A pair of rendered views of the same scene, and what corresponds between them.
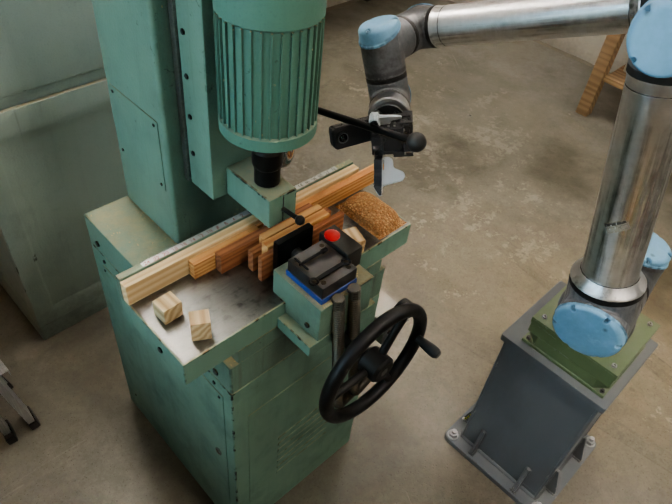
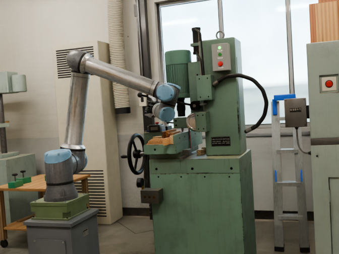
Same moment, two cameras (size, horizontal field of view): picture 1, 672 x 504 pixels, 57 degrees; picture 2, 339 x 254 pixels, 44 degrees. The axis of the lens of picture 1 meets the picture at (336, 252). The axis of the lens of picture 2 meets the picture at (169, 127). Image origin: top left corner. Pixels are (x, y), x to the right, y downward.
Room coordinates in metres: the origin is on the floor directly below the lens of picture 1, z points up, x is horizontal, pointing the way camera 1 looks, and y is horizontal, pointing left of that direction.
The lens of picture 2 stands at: (3.50, -0.94, 1.13)
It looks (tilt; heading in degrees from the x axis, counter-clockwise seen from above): 3 degrees down; 159
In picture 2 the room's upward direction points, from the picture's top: 4 degrees counter-clockwise
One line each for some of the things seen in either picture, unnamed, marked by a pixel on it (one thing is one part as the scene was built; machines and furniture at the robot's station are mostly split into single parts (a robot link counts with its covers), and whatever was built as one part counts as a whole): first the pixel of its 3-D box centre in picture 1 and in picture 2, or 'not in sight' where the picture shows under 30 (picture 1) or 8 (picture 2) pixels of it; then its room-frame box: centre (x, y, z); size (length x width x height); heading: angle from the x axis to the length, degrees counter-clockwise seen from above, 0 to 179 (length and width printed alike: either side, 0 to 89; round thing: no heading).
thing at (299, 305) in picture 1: (322, 288); (157, 137); (0.81, 0.02, 0.92); 0.15 x 0.13 x 0.09; 139
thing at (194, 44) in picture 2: not in sight; (197, 41); (1.04, 0.26, 1.54); 0.08 x 0.08 x 0.17; 49
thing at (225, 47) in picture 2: not in sight; (221, 57); (1.27, 0.30, 1.40); 0.10 x 0.06 x 0.16; 49
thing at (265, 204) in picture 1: (261, 193); (184, 123); (0.96, 0.16, 1.01); 0.14 x 0.07 x 0.09; 49
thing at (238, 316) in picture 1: (292, 279); (169, 144); (0.86, 0.08, 0.87); 0.61 x 0.30 x 0.06; 139
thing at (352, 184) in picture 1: (296, 214); (178, 137); (1.01, 0.10, 0.92); 0.54 x 0.02 x 0.04; 139
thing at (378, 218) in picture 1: (372, 208); (158, 140); (1.06, -0.07, 0.92); 0.14 x 0.09 x 0.04; 49
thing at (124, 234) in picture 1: (233, 253); (202, 161); (1.03, 0.24, 0.76); 0.57 x 0.45 x 0.09; 49
